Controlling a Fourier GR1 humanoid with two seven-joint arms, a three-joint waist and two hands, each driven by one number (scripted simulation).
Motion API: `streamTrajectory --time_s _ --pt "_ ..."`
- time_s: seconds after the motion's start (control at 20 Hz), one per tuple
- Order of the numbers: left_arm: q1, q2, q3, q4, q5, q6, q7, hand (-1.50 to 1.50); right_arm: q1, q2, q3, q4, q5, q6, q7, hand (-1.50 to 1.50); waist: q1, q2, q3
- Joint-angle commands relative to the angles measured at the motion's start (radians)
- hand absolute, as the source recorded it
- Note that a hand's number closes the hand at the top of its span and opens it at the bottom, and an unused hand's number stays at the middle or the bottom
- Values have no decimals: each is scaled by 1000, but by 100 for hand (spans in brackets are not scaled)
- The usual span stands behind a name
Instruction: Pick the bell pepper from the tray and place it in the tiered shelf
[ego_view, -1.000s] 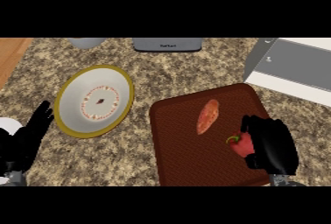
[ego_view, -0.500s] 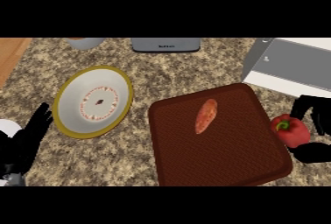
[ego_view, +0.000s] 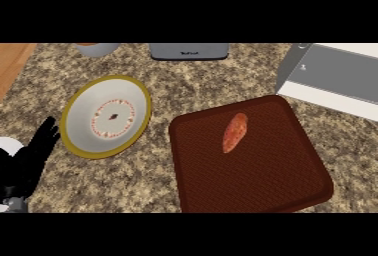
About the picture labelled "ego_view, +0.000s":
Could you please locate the grey appliance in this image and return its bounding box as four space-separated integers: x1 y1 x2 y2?
148 42 231 61

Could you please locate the grey round container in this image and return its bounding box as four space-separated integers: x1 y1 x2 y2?
74 42 122 58

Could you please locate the white and grey sink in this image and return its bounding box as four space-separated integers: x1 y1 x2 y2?
275 42 378 122

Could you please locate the orange sweet potato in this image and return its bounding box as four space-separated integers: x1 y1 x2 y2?
222 112 250 154

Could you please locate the white plate with yellow rim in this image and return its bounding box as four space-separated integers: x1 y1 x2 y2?
60 74 153 160

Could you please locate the dark brown tray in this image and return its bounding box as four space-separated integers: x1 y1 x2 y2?
169 94 336 214

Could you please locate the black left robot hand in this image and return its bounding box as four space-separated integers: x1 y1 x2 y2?
0 116 63 204

